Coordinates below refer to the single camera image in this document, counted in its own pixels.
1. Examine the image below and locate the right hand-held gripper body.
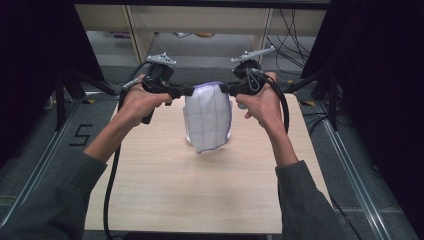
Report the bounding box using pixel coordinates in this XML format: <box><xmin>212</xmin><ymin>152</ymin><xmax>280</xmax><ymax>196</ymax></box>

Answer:
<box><xmin>230</xmin><ymin>45</ymin><xmax>277</xmax><ymax>97</ymax></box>

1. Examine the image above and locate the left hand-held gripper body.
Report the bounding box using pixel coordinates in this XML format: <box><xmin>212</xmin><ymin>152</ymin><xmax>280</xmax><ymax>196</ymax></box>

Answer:
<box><xmin>140</xmin><ymin>52</ymin><xmax>188</xmax><ymax>125</ymax></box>

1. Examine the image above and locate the white cloth with purple edge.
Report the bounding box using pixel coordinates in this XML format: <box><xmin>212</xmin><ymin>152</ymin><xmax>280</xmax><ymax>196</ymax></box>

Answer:
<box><xmin>182</xmin><ymin>81</ymin><xmax>233</xmax><ymax>155</ymax></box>

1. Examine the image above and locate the person's right hand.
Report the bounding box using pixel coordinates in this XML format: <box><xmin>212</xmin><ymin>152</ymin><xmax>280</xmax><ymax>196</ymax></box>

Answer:
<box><xmin>235</xmin><ymin>71</ymin><xmax>285</xmax><ymax>134</ymax></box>

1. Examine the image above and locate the person's left hand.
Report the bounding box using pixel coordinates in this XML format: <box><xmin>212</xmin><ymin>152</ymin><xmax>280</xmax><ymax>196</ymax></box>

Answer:
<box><xmin>118</xmin><ymin>74</ymin><xmax>174</xmax><ymax>130</ymax></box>

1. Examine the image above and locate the beige shelf unit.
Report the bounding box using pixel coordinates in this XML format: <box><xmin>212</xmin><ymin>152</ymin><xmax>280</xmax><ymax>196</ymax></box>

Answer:
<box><xmin>74</xmin><ymin>3</ymin><xmax>328</xmax><ymax>65</ymax></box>

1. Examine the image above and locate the black curtain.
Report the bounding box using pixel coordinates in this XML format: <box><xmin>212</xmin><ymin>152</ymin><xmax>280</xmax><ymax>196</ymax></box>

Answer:
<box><xmin>0</xmin><ymin>0</ymin><xmax>105</xmax><ymax>164</ymax></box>
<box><xmin>299</xmin><ymin>0</ymin><xmax>424</xmax><ymax>231</ymax></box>

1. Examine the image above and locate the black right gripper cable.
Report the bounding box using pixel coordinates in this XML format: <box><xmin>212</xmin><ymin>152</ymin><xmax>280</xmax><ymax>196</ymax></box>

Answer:
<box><xmin>253</xmin><ymin>68</ymin><xmax>290</xmax><ymax>135</ymax></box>

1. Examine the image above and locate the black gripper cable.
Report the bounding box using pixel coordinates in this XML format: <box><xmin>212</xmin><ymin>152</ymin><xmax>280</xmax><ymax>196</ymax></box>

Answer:
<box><xmin>102</xmin><ymin>61</ymin><xmax>150</xmax><ymax>240</ymax></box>
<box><xmin>253</xmin><ymin>68</ymin><xmax>290</xmax><ymax>135</ymax></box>

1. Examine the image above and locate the bundle of black cables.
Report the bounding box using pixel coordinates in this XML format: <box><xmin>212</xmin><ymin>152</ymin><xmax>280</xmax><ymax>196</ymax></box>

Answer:
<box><xmin>265</xmin><ymin>8</ymin><xmax>314</xmax><ymax>74</ymax></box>

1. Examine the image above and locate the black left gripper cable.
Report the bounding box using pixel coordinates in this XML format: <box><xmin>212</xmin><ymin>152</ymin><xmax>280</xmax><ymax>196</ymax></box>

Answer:
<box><xmin>102</xmin><ymin>61</ymin><xmax>150</xmax><ymax>240</ymax></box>

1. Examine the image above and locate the metal floor rail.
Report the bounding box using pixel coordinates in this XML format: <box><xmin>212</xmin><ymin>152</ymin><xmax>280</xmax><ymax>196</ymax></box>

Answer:
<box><xmin>315</xmin><ymin>99</ymin><xmax>395</xmax><ymax>240</ymax></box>
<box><xmin>0</xmin><ymin>97</ymin><xmax>85</xmax><ymax>228</ymax></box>

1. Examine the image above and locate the thin black floor cable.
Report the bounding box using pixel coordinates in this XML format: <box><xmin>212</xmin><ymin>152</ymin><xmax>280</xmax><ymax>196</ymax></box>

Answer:
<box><xmin>329</xmin><ymin>195</ymin><xmax>365</xmax><ymax>240</ymax></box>

